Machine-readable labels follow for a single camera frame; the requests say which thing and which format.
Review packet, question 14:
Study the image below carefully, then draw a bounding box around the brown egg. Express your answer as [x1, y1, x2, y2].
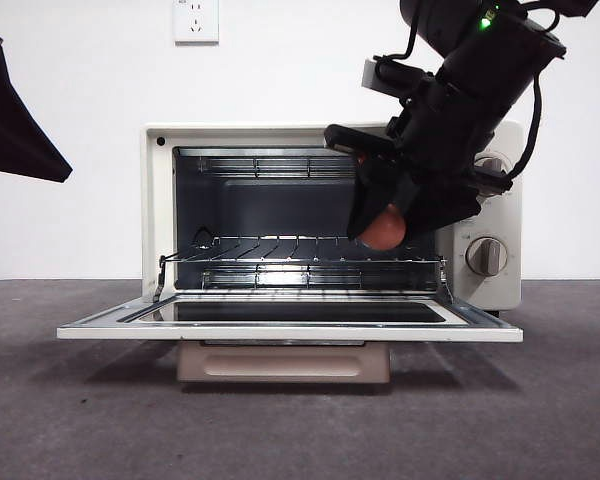
[358, 203, 408, 251]

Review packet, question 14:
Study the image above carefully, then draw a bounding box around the glass oven door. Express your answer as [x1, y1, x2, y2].
[56, 292, 525, 385]

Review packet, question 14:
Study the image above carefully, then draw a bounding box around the beige temperature knob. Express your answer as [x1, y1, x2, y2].
[473, 154, 504, 174]

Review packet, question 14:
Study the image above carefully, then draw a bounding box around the beige timer knob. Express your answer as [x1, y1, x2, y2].
[465, 236, 509, 278]

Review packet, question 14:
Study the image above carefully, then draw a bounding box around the oven heating element guard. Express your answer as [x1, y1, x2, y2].
[197, 155, 357, 180]
[201, 264, 362, 292]

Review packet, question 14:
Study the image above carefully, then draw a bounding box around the cream toaster oven body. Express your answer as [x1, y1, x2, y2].
[139, 121, 525, 319]

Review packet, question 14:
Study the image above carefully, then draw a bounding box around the black cable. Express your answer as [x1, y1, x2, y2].
[372, 0, 423, 64]
[502, 72, 545, 177]

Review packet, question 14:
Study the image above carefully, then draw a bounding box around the pale grey camera box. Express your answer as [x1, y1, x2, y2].
[361, 57, 382, 94]

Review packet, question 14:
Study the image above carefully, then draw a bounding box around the metal wire oven rack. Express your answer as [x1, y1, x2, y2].
[158, 234, 449, 265]

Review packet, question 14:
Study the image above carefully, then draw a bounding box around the white wall socket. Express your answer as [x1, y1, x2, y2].
[173, 0, 220, 47]

